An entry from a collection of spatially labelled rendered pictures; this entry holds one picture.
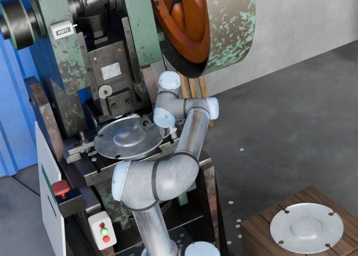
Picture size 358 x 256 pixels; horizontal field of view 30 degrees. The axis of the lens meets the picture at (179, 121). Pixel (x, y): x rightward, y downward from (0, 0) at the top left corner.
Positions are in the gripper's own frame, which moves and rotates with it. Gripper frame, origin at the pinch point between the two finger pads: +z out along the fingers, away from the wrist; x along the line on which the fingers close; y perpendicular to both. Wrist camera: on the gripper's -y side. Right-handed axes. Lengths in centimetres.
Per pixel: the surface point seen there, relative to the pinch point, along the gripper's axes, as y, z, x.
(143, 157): -11.3, -1.5, -6.6
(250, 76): 115, 125, 88
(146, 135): -4.3, 3.8, 5.0
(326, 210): 52, 27, -48
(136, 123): -3.7, 8.4, 14.9
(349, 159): 109, 83, -11
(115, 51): -6.4, -25.2, 26.9
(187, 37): 26.9, -13.4, 30.1
